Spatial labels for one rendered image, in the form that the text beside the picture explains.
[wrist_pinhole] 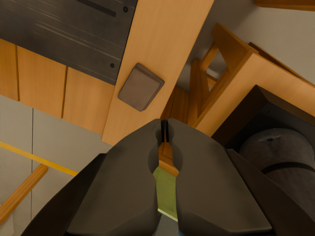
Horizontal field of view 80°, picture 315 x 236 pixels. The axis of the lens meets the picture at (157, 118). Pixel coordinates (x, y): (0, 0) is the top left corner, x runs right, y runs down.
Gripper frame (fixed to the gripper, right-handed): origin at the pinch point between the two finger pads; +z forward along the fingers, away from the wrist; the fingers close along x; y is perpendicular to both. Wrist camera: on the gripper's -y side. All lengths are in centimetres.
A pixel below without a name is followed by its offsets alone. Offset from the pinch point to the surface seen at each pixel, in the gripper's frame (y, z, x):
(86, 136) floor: 92, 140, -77
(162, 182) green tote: 49, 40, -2
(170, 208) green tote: 53, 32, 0
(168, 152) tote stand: 45, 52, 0
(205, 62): 18, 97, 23
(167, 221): 71, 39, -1
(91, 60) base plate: 2.1, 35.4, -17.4
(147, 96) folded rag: 10.4, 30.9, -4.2
